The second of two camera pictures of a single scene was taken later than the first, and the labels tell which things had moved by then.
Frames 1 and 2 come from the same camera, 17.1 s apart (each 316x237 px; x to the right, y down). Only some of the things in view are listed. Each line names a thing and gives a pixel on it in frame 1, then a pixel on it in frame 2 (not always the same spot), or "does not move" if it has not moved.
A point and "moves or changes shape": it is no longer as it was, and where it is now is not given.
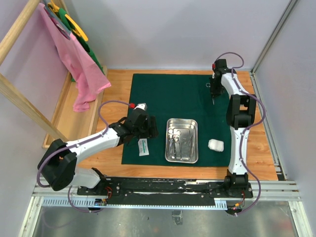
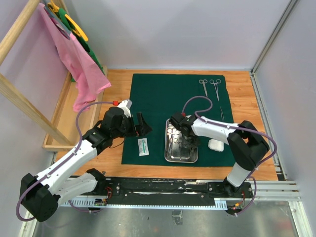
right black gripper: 216,93 → 189,145
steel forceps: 209,85 moves or changes shape
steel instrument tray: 181,140 does not move
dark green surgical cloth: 179,96 does not move
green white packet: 143,147 does not move
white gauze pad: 216,145 does not move
